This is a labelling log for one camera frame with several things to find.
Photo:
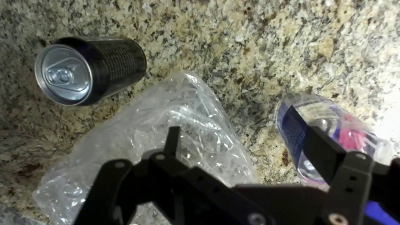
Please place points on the black drink can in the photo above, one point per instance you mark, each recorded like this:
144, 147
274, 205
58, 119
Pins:
83, 70

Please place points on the clear plastic bag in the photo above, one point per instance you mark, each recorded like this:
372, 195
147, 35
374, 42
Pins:
142, 125

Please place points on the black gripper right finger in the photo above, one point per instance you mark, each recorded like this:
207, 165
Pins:
348, 182

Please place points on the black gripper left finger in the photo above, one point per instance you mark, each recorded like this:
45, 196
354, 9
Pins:
167, 191

